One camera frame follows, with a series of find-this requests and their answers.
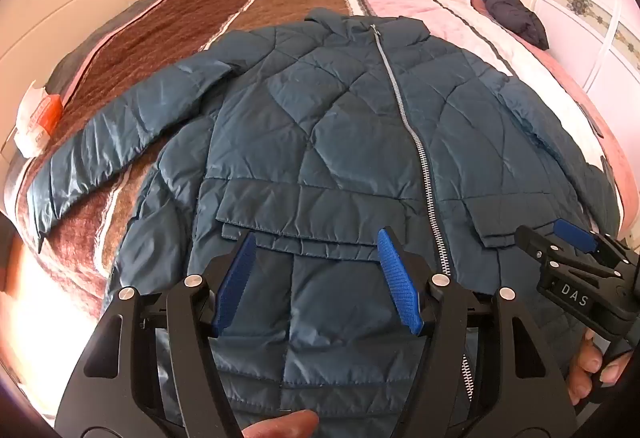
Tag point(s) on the person's right hand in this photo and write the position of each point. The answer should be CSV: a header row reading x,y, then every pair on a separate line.
x,y
585,368

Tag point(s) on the dark navy puffer jacket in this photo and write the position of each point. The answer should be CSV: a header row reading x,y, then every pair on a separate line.
x,y
505,3

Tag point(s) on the brown and pink striped blanket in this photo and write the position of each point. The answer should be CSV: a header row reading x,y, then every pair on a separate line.
x,y
150,43

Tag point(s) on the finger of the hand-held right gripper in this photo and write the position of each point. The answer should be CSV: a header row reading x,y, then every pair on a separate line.
x,y
540,248
575,235

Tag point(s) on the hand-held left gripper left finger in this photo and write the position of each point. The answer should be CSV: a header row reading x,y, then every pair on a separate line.
x,y
235,283

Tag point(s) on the teal quilted puffer jacket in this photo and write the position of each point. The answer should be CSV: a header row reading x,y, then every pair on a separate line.
x,y
320,143

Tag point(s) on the white wardrobe with floral trim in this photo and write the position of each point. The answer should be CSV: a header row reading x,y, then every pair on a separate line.
x,y
580,3

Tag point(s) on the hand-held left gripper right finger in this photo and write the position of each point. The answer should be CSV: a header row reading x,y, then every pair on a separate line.
x,y
400,283

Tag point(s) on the orange and white plastic bag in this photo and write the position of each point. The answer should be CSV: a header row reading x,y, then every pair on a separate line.
x,y
37,118

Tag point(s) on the person's left hand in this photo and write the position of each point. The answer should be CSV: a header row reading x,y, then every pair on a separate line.
x,y
282,424

